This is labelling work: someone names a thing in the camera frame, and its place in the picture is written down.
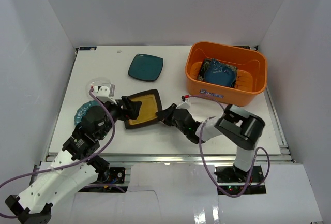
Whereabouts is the brown yellow square plate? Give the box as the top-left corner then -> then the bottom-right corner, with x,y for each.
124,89 -> 162,130

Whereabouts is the clear glass bowl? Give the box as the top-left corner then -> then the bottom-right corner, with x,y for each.
85,77 -> 115,97

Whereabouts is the light teal round plate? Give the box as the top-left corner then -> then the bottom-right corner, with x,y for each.
74,100 -> 99,126

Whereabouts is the teal square plate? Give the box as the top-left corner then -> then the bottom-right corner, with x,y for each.
128,54 -> 164,82

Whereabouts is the blue leaf shaped dish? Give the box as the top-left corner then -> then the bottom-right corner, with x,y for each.
203,59 -> 236,88

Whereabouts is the black floral square plate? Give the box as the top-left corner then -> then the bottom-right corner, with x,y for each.
197,59 -> 238,88

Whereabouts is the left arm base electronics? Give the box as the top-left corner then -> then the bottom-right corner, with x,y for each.
79,167 -> 128,193

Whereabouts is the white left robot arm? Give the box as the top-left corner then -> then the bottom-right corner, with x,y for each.
5,96 -> 142,223

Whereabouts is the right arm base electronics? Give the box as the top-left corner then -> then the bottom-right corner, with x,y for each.
214,166 -> 267,195

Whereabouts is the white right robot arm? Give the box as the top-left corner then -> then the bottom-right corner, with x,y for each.
156,104 -> 265,182

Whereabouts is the orange plastic bin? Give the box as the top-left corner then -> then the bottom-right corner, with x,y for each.
185,41 -> 267,107

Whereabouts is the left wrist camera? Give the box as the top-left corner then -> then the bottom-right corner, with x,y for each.
91,84 -> 115,98

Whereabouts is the aluminium table edge rail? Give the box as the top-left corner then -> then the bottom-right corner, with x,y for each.
43,153 -> 293,164

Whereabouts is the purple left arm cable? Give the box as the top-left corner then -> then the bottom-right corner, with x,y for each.
0,86 -> 127,218

